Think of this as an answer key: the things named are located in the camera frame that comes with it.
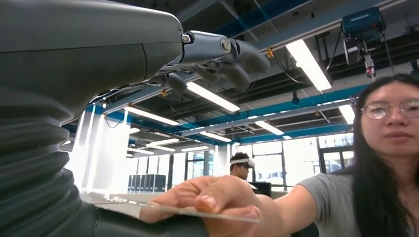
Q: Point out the person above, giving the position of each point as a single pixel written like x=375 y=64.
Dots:
x=240 y=171
x=334 y=202

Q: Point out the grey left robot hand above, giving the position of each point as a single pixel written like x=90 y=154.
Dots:
x=82 y=49

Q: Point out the ceiling light tube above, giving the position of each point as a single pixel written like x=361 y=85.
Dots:
x=164 y=142
x=140 y=151
x=307 y=65
x=269 y=128
x=194 y=149
x=212 y=96
x=160 y=148
x=150 y=115
x=347 y=114
x=215 y=136

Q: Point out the black equipment cases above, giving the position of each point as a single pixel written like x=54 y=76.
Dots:
x=147 y=183

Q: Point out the white VR headset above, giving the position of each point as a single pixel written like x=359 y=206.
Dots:
x=244 y=161

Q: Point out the black monitor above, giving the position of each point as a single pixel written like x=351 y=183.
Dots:
x=262 y=189

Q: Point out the blue overhead hoist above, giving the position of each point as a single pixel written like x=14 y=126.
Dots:
x=363 y=23

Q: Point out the clear eyeglasses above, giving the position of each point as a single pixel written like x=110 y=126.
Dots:
x=376 y=110

